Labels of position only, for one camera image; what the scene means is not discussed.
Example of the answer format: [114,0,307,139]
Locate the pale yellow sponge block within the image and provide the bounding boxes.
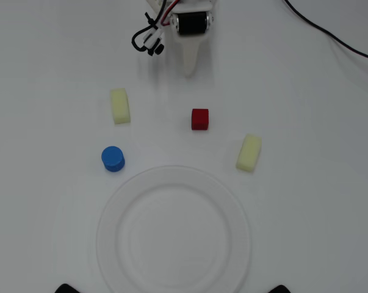
[109,87,132,126]
[235,132,263,174]

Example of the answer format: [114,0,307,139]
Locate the red white motor wires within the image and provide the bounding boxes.
[157,0,178,29]

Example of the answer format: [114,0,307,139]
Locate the red cube block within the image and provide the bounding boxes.
[190,107,210,132]

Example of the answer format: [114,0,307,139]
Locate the black looped camera cable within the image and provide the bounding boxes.
[131,12,156,52]

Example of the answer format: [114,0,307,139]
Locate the small white black camera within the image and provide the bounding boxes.
[142,26,165,57]

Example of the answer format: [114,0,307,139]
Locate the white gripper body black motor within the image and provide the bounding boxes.
[147,0,217,37]

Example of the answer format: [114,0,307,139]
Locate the blue cylinder block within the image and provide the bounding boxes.
[100,145,126,173]

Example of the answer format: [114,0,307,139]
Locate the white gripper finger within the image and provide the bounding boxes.
[173,32,204,78]

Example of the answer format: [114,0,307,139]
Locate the white round plate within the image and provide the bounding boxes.
[95,165,253,293]

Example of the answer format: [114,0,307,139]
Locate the long black power cable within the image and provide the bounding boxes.
[283,0,368,63]

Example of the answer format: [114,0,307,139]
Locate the black stand foot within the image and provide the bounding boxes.
[268,284,295,293]
[54,283,81,293]

